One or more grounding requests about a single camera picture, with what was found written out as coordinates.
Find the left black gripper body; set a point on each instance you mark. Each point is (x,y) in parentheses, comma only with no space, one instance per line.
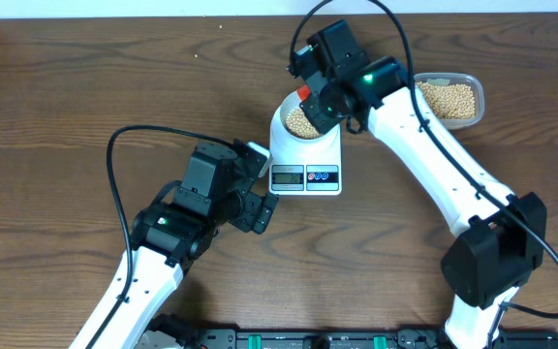
(254,213)

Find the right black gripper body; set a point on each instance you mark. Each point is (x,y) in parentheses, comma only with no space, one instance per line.
(323,111)

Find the red plastic measuring scoop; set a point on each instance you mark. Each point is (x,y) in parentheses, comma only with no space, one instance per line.
(303,92)

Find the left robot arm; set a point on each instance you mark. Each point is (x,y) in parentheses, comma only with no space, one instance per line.
(168,237)

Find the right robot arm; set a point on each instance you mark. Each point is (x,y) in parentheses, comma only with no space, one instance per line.
(498,236)

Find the soybeans in bowl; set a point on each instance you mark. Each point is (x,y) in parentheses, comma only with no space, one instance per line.
(299,126)

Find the light blue bowl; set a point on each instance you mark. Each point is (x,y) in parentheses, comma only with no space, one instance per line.
(280,132)

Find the white digital kitchen scale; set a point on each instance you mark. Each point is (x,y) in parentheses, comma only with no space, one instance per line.
(302,167)

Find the soybeans in container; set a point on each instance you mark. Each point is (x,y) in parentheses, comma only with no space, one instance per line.
(455,101)

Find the clear plastic container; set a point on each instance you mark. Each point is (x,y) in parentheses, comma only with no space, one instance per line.
(457,78)

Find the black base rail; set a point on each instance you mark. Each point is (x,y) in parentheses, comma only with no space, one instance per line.
(410,339)

